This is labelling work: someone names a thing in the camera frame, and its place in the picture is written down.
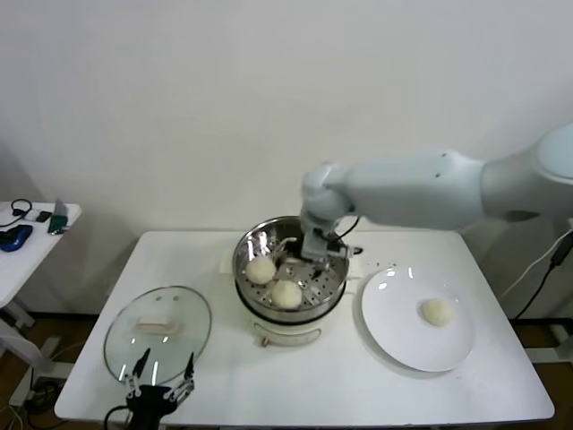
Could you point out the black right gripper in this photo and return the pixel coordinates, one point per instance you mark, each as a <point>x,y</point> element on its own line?
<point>293,259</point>

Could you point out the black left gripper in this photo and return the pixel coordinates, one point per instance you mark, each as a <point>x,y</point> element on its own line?
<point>147,398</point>

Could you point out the white steamed baozi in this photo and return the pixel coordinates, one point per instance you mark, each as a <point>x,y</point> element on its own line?
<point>437,312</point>
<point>286,294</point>
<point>261,271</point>

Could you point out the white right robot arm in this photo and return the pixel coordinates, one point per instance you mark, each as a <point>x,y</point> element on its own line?
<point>403,192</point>

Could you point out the stainless steel steamer basket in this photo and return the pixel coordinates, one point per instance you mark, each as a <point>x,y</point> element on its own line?
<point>320,291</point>

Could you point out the white round plate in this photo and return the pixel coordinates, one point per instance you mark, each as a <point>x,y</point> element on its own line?
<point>394,313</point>

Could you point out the white side table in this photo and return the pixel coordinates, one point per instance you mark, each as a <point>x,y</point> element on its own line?
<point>27,264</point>

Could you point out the green circuit board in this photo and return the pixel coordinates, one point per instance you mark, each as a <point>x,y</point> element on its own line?
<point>57,225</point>

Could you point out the grey angled card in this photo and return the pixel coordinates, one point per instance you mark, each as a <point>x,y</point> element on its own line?
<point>59,207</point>

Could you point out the small black phone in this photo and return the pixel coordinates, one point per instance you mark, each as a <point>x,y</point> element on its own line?
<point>42,217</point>

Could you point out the blue computer mouse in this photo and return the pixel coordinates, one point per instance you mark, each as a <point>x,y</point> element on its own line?
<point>15,237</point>

